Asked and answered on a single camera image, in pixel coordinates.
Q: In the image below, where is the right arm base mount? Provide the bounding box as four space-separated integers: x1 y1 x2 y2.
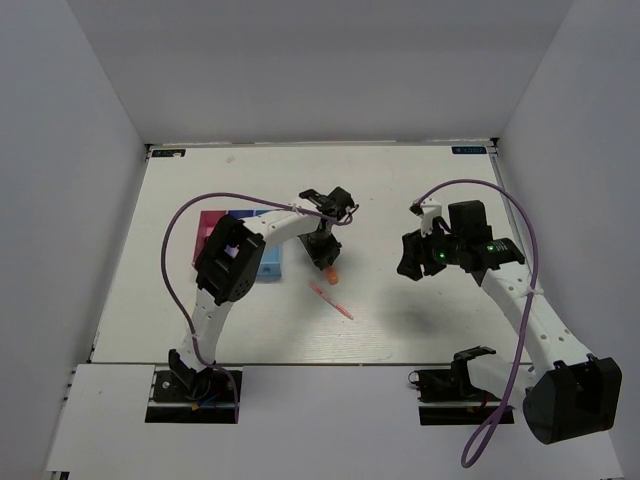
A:
407 346 500 426

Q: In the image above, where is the dark blue container bin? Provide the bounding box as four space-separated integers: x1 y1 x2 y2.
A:
228 210 255 219

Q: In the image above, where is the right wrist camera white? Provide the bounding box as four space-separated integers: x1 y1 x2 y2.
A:
409 197 442 237

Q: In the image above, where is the light blue container bin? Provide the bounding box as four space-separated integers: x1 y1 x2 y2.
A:
257 244 282 281

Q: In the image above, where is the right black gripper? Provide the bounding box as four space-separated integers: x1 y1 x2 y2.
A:
397 219 465 281

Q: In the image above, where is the left corner label sticker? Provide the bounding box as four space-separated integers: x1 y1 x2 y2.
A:
151 149 186 158

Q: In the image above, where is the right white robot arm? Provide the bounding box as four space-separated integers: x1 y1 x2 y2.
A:
397 198 622 444

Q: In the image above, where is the grey orange cap highlighter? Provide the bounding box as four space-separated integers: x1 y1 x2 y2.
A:
324 266 339 285

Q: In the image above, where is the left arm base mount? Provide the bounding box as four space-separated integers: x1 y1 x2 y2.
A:
145 369 237 425

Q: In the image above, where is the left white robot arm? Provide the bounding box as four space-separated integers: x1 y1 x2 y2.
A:
160 187 357 399

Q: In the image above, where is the pink container bin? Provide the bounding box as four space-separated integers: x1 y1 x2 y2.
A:
192 210 227 263

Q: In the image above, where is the corner label sticker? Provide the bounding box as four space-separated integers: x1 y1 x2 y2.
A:
451 146 487 155
151 149 186 158

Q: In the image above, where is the right corner label sticker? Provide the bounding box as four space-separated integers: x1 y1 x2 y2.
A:
451 146 487 155

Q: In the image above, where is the thin pink pen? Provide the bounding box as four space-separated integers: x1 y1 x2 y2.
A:
308 282 354 321

